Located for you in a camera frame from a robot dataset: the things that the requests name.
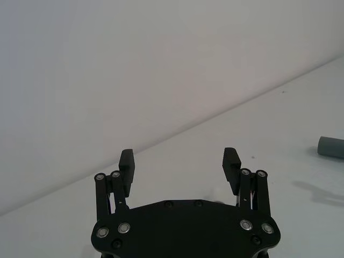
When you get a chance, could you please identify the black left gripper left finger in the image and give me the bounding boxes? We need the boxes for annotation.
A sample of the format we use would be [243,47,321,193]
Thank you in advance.
[94,148,136,220]

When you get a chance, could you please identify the grey cylinder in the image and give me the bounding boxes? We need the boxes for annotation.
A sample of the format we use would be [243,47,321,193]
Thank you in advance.
[316,135,344,161]

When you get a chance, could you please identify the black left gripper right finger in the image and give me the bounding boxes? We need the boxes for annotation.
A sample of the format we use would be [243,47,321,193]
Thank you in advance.
[222,147,272,216]

